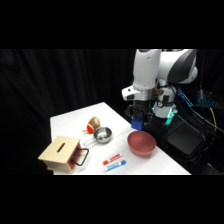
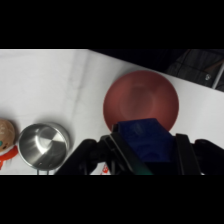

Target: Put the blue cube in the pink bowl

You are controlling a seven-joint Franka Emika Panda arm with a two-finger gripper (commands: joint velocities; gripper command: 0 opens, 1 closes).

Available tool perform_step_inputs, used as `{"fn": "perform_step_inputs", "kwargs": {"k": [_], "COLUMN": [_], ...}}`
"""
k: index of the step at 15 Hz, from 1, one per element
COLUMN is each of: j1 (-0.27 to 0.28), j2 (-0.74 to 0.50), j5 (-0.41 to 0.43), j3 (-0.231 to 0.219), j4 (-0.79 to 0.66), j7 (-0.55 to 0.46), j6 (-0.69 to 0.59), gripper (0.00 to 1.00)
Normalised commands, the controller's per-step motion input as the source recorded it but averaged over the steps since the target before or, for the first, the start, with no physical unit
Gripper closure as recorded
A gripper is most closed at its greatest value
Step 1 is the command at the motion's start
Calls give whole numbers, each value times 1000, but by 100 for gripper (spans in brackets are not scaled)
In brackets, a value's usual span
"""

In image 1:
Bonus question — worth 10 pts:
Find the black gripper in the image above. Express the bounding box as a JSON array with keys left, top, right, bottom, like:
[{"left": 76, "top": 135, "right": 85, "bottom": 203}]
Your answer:
[{"left": 127, "top": 98, "right": 156, "bottom": 129}]

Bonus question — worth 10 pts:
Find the blue cube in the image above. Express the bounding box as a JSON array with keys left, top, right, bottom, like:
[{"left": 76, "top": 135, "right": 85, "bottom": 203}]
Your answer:
[{"left": 130, "top": 116, "right": 144, "bottom": 132}]

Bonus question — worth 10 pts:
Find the steel measuring cup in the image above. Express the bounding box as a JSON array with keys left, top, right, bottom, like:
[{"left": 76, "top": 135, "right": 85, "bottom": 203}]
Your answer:
[{"left": 82, "top": 126, "right": 114, "bottom": 148}]

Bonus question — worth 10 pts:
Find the black robot stand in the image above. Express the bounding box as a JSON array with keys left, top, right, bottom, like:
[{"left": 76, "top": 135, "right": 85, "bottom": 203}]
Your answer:
[{"left": 153, "top": 113, "right": 205, "bottom": 158}]

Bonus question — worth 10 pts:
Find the red marker pen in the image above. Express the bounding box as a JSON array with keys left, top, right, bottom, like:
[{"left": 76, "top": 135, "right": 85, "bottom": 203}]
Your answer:
[{"left": 102, "top": 152, "right": 124, "bottom": 167}]

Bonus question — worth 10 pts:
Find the blue marker pen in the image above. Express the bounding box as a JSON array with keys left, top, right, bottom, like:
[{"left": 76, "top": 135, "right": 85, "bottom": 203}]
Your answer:
[{"left": 104, "top": 159, "right": 128, "bottom": 173}]

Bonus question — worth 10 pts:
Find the black curtain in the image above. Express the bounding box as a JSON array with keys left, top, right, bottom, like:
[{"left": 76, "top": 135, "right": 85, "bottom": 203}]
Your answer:
[{"left": 0, "top": 49, "right": 224, "bottom": 175}]

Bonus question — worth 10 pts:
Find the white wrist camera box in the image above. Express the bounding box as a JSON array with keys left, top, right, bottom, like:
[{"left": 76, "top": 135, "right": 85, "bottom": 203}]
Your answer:
[{"left": 121, "top": 86, "right": 137, "bottom": 102}]

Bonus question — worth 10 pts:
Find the blue cable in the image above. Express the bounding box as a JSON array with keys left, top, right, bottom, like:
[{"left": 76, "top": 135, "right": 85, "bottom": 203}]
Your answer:
[{"left": 177, "top": 87, "right": 195, "bottom": 108}]

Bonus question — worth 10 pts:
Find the yellow cable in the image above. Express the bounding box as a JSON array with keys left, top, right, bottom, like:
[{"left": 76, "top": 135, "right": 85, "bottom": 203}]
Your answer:
[{"left": 208, "top": 107, "right": 218, "bottom": 134}]

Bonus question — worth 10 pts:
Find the wooden box with black handle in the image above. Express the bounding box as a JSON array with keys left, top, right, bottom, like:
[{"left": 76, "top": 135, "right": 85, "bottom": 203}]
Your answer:
[{"left": 37, "top": 134, "right": 91, "bottom": 175}]

